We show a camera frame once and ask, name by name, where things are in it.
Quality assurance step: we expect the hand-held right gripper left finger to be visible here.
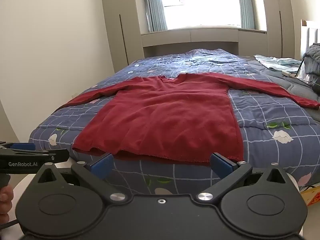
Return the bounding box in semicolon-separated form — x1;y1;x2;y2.
32;152;127;204

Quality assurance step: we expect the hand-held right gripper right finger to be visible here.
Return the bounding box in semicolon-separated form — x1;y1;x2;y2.
196;152;292;203

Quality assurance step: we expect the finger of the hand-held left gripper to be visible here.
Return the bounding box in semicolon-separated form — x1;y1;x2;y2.
0;142;36;152

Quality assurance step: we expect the red sweater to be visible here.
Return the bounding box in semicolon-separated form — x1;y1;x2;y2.
58;72;320;166

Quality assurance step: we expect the person's left hand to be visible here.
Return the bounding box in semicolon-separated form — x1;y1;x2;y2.
0;184;14;223

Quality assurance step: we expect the blue checked floral quilt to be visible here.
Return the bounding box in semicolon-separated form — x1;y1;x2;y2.
29;48;320;196

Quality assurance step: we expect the orange box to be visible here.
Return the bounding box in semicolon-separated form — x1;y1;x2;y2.
299;184;320;207

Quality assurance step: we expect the grey quilted bedspread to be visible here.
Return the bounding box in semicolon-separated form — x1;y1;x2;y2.
246;56;320;125

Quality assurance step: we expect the light blue striped cloth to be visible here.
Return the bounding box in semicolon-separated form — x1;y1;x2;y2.
254;54;302;72

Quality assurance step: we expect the beige window seat cabinet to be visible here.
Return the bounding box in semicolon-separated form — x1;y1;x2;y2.
140;27;268;58

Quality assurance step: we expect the grey blanket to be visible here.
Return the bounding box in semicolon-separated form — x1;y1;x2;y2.
301;43;320;92

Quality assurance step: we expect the beige wardrobe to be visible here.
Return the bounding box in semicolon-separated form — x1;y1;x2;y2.
99;0;146;75
250;0;303;61

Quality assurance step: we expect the padded headboard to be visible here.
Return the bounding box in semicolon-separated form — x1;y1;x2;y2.
299;19;320;61

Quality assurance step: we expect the light blue curtain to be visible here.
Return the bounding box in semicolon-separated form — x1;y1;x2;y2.
144;0;168;32
236;0;256;30

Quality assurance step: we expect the window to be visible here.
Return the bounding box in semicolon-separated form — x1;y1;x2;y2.
162;0;242;29

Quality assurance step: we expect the thin black charger cable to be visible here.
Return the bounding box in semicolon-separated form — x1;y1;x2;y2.
291;54;306;78

